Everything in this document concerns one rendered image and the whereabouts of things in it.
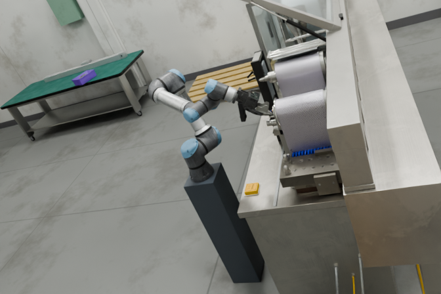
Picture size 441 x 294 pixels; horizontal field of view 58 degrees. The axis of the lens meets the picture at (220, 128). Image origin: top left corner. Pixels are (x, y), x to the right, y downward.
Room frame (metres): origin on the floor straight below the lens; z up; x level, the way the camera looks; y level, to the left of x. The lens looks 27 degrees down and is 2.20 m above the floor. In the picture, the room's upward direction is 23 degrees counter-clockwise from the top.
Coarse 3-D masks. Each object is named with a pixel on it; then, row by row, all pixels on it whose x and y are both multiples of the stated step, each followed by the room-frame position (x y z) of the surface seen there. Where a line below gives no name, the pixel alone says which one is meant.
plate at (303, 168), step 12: (300, 156) 1.68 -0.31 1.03; (312, 156) 1.64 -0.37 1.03; (324, 156) 1.60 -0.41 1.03; (300, 168) 1.59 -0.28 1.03; (312, 168) 1.56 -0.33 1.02; (324, 168) 1.51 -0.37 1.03; (336, 168) 1.48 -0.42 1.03; (288, 180) 1.56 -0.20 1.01; (300, 180) 1.54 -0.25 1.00; (312, 180) 1.52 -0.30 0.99
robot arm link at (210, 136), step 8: (168, 72) 2.28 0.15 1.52; (176, 72) 2.27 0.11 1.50; (160, 80) 2.22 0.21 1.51; (168, 80) 2.23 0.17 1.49; (176, 80) 2.24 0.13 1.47; (184, 80) 2.28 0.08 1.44; (168, 88) 2.21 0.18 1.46; (176, 88) 2.22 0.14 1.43; (184, 88) 2.24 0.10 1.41; (184, 96) 2.22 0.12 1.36; (200, 120) 2.17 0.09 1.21; (200, 128) 2.15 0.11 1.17; (208, 128) 2.15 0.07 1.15; (216, 128) 2.18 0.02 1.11; (200, 136) 2.13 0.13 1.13; (208, 136) 2.12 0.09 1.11; (216, 136) 2.13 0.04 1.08; (208, 144) 2.10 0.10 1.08; (216, 144) 2.12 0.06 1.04; (208, 152) 2.10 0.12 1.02
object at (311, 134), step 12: (312, 120) 1.68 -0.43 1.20; (324, 120) 1.65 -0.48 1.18; (288, 132) 1.73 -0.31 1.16; (300, 132) 1.71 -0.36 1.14; (312, 132) 1.68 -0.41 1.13; (324, 132) 1.66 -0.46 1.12; (288, 144) 1.74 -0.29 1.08; (300, 144) 1.71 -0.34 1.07; (312, 144) 1.69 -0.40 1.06; (324, 144) 1.67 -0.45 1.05
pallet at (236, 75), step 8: (240, 64) 5.81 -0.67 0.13; (248, 64) 5.67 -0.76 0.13; (216, 72) 5.92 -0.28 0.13; (224, 72) 5.79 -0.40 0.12; (232, 72) 5.63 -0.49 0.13; (240, 72) 5.50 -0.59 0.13; (248, 72) 5.37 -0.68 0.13; (200, 80) 5.87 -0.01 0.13; (224, 80) 5.46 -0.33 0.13; (232, 80) 5.35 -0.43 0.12; (240, 80) 5.22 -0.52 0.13; (256, 80) 5.03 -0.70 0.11; (192, 88) 5.69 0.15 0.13; (200, 88) 5.56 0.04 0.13; (248, 88) 4.88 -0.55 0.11; (192, 96) 5.41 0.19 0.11; (200, 96) 5.24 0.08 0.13
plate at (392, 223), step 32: (352, 0) 2.41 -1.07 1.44; (352, 32) 1.92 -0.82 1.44; (384, 32) 1.76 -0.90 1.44; (384, 64) 1.45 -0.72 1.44; (384, 96) 1.23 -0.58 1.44; (384, 128) 1.05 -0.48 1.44; (416, 128) 0.99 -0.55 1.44; (384, 160) 0.91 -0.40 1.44; (416, 160) 0.86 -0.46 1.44; (352, 192) 0.84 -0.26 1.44; (384, 192) 0.80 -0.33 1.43; (416, 192) 0.77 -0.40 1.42; (352, 224) 0.84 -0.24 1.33; (384, 224) 0.81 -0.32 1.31; (416, 224) 0.78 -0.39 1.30; (384, 256) 0.82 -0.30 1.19; (416, 256) 0.78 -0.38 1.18
